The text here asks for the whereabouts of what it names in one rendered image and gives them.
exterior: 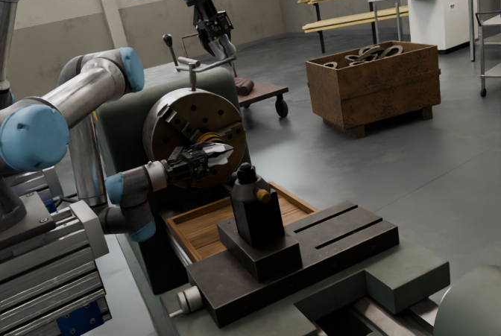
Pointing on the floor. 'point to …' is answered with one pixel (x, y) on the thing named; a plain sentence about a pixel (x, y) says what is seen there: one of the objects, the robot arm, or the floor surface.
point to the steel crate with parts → (374, 85)
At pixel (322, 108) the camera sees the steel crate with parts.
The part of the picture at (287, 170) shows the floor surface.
